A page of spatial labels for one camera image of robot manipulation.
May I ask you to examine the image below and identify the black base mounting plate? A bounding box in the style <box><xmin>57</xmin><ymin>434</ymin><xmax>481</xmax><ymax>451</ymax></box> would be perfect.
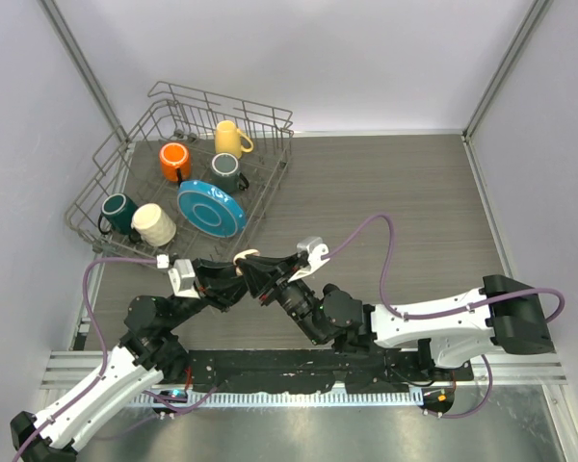
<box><xmin>189</xmin><ymin>348</ymin><xmax>474</xmax><ymax>395</ymax></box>

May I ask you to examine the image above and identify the blue plate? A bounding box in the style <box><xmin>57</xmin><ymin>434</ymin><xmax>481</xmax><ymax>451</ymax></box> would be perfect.
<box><xmin>177</xmin><ymin>180</ymin><xmax>248</xmax><ymax>239</ymax></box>

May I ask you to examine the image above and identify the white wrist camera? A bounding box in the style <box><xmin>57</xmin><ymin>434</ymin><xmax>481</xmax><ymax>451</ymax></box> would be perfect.
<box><xmin>288</xmin><ymin>237</ymin><xmax>329</xmax><ymax>282</ymax></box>
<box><xmin>168</xmin><ymin>259</ymin><xmax>199</xmax><ymax>298</ymax></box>

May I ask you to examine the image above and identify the cream ribbed mug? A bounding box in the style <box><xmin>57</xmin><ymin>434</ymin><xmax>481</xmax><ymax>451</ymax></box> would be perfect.
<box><xmin>131</xmin><ymin>203</ymin><xmax>177</xmax><ymax>247</ymax></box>

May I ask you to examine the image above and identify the orange mug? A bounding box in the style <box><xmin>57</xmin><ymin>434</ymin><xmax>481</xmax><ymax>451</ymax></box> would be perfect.
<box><xmin>159</xmin><ymin>142</ymin><xmax>192</xmax><ymax>184</ymax></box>

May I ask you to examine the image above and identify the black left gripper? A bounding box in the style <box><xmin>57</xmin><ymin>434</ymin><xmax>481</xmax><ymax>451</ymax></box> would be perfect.
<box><xmin>164</xmin><ymin>257</ymin><xmax>248</xmax><ymax>330</ymax></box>

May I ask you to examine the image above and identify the grey mug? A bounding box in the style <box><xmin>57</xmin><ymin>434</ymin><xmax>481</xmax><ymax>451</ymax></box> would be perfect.
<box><xmin>211</xmin><ymin>153</ymin><xmax>250</xmax><ymax>194</ymax></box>

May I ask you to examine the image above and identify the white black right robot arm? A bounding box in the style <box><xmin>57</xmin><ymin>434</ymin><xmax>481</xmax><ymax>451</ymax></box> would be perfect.
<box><xmin>234</xmin><ymin>244</ymin><xmax>555</xmax><ymax>380</ymax></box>

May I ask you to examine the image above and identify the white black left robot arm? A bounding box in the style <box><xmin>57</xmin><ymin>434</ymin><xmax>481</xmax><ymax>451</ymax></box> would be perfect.
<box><xmin>10</xmin><ymin>254</ymin><xmax>247</xmax><ymax>461</ymax></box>

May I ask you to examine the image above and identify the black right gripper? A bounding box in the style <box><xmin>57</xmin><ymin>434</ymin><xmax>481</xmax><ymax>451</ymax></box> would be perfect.
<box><xmin>237</xmin><ymin>253</ymin><xmax>327</xmax><ymax>346</ymax></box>

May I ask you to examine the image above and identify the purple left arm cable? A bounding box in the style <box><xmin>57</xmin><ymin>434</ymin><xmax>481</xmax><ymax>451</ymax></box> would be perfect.
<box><xmin>9</xmin><ymin>253</ymin><xmax>170</xmax><ymax>462</ymax></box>

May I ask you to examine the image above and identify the yellow mug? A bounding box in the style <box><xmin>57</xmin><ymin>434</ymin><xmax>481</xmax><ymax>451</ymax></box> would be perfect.
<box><xmin>214</xmin><ymin>120</ymin><xmax>254</xmax><ymax>159</ymax></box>

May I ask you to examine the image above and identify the beige earbud charging case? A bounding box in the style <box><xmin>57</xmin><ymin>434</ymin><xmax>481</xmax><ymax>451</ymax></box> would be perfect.
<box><xmin>232</xmin><ymin>248</ymin><xmax>260</xmax><ymax>276</ymax></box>

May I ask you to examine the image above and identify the white slotted cable duct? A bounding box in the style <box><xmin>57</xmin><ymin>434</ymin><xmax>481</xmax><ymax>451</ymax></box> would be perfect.
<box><xmin>124</xmin><ymin>389</ymin><xmax>424</xmax><ymax>408</ymax></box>

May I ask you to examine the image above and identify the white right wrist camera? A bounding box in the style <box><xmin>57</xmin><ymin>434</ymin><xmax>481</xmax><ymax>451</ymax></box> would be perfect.
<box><xmin>288</xmin><ymin>237</ymin><xmax>329</xmax><ymax>282</ymax></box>

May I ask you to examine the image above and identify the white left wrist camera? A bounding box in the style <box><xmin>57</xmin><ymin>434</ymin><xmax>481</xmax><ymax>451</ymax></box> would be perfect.
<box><xmin>168</xmin><ymin>259</ymin><xmax>199</xmax><ymax>298</ymax></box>

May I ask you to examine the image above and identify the dark green mug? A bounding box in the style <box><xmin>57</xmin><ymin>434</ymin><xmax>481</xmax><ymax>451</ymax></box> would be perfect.
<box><xmin>97</xmin><ymin>193</ymin><xmax>139</xmax><ymax>236</ymax></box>

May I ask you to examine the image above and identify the grey wire dish rack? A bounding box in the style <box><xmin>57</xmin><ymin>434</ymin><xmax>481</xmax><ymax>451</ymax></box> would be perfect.
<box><xmin>65</xmin><ymin>81</ymin><xmax>293</xmax><ymax>260</ymax></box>

